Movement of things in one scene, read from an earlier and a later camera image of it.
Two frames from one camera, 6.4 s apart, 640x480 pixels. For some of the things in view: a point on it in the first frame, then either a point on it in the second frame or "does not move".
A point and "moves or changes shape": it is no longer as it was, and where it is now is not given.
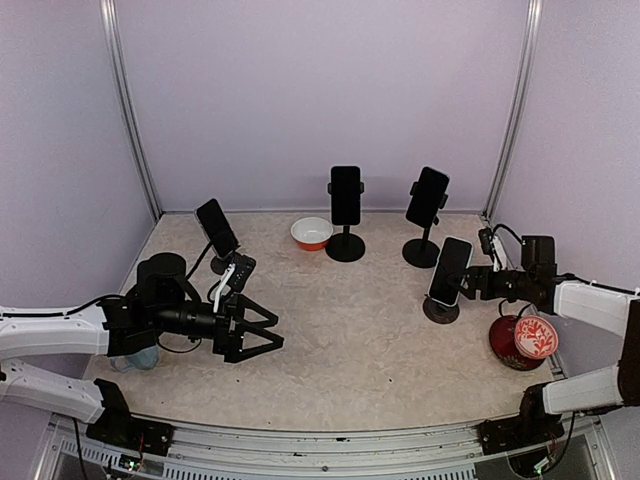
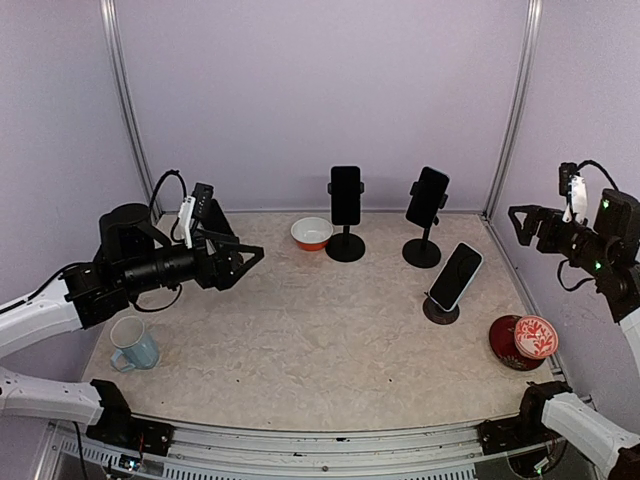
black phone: (217, 229) does not move
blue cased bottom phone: (454, 257) moves or changes shape
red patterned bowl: (536, 337) does not move
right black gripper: (474, 275) → (537, 214)
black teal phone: (345, 195) does not move
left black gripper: (230, 306) → (220, 276)
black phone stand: (440, 312) does not move
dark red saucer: (503, 343) does not move
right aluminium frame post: (525, 82) does not move
